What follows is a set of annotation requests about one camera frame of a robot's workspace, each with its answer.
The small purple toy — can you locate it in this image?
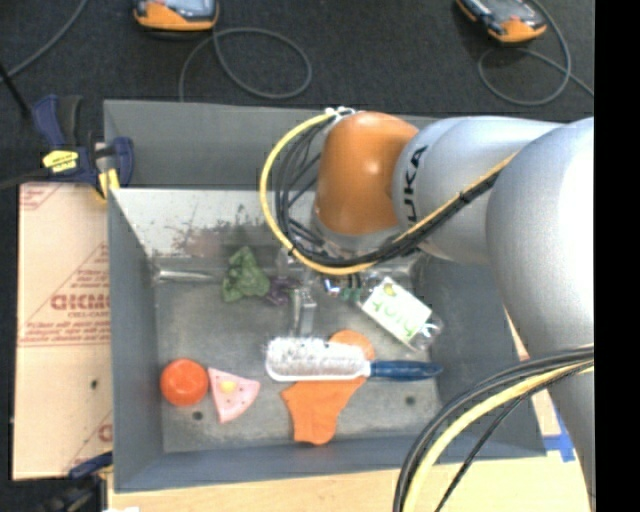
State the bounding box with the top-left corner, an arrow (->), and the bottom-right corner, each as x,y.
263,276 -> 302,307

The green crumpled cloth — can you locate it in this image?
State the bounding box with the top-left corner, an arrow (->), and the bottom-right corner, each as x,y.
220,245 -> 272,304

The clear plastic bottle, white label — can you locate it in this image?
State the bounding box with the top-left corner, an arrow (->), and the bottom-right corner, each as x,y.
349,274 -> 445,352

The orange cloth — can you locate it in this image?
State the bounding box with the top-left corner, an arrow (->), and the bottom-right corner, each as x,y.
280,329 -> 377,447

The pink triangular toy slice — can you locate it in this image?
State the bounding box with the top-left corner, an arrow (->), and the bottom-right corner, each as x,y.
206,366 -> 262,425

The orange cup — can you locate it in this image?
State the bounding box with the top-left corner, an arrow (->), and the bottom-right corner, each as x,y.
159,357 -> 210,407

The grey metal bin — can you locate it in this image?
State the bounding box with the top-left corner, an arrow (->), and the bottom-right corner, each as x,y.
102,99 -> 547,494

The brown cardboard board, red print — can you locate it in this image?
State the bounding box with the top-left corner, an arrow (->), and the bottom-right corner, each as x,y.
10,181 -> 115,482

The white brush with blue handle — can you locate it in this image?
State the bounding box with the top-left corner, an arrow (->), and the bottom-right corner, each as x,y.
264,335 -> 445,384

